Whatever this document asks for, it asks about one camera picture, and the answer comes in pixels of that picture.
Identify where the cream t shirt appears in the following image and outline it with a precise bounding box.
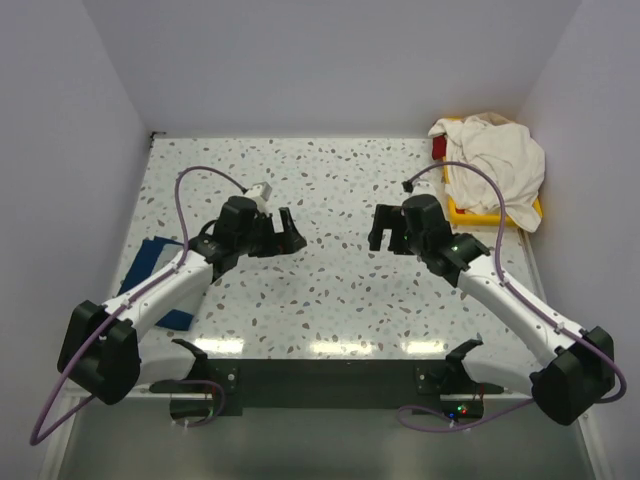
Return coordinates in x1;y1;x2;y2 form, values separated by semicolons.
427;112;546;233

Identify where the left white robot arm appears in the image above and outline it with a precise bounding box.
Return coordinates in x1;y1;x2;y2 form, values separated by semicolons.
57;196;307;405

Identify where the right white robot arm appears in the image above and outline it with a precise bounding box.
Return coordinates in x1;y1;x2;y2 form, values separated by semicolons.
368;194;615;426

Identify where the yellow plastic bin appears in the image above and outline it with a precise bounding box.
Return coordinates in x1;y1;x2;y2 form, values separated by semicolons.
439;117;545;229

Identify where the red cloth in bin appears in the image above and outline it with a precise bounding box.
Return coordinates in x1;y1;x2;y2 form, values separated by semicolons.
432;135;447;161

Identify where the folded blue white t shirt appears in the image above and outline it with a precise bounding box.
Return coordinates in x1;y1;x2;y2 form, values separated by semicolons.
118;236;200;332

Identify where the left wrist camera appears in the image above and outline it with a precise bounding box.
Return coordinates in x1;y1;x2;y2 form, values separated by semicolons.
245;182;272;202

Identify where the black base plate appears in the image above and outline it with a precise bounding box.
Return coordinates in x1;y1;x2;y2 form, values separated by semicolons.
149;340;503;420

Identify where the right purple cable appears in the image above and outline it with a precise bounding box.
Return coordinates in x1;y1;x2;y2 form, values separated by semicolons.
397;160;629;431

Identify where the purple cable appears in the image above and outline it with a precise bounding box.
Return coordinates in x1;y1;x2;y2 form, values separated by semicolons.
29;166;249;446
397;160;629;431

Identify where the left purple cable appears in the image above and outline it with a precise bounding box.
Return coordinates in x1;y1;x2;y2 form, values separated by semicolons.
29;166;249;446

